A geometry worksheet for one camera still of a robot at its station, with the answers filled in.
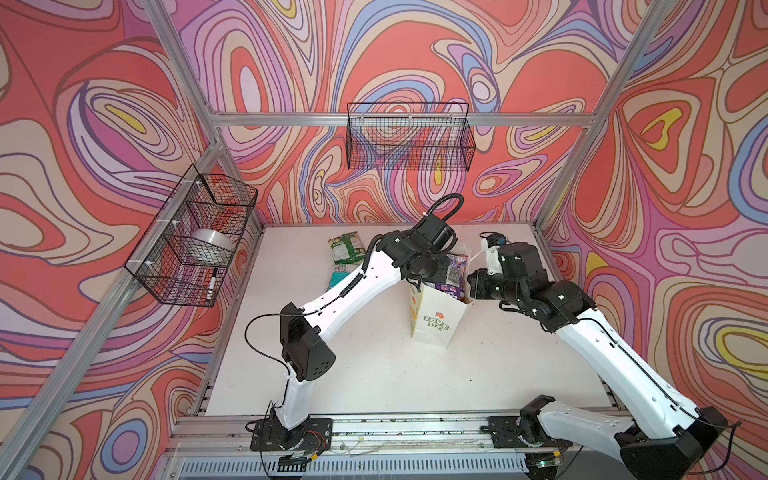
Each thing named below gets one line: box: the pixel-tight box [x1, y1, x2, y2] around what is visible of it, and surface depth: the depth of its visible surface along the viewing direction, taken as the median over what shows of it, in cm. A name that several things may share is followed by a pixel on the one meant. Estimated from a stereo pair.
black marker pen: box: [206, 267, 218, 302], surface depth 75 cm
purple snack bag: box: [435, 253, 469, 300], surface depth 78 cm
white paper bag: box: [409, 248, 474, 348], surface depth 78 cm
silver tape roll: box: [187, 228, 235, 253], surface depth 73 cm
